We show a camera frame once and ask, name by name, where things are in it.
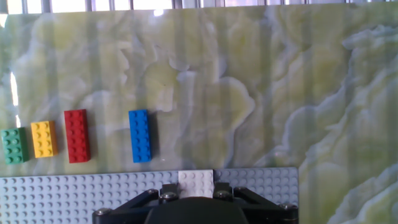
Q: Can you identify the grey Lego baseplate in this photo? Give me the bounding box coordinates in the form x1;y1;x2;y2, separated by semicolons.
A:
0;167;299;224

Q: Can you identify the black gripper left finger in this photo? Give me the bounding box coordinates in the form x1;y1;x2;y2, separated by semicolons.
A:
92;182;180;224

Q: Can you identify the long red Lego brick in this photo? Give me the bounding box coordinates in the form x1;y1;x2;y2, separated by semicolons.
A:
63;108;91;164

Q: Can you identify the green Lego brick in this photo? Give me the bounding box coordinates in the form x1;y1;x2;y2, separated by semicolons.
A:
0;127;30;166

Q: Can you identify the long blue Lego brick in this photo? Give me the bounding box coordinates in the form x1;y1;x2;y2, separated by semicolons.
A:
128;109;153;164

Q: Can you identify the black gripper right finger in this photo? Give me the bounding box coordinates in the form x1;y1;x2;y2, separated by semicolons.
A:
213;182;300;224

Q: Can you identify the yellow Lego brick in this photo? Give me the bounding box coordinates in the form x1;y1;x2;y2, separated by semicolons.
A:
30;120;59;159

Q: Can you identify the green marble pattern mat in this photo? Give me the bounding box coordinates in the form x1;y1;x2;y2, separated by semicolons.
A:
0;1;398;224

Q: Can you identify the white Lego plate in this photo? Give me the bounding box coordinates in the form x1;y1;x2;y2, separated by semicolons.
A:
177;169;215;199

